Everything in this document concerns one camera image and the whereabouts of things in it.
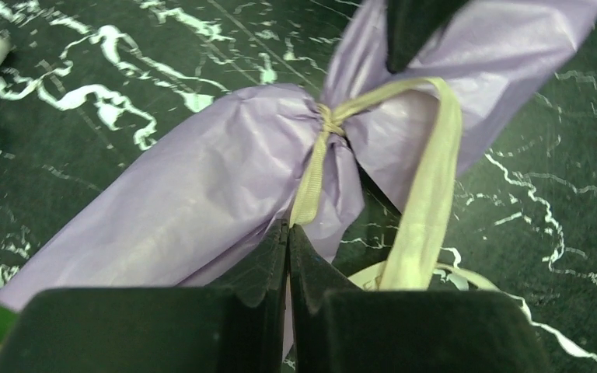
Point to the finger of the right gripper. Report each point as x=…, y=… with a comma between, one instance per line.
x=410, y=24

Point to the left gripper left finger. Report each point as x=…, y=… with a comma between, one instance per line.
x=233, y=324

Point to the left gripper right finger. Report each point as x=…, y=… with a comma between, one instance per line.
x=341, y=328

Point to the cream ribbon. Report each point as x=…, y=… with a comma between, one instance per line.
x=421, y=231

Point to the purple wrapping paper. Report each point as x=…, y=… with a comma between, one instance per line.
x=198, y=201

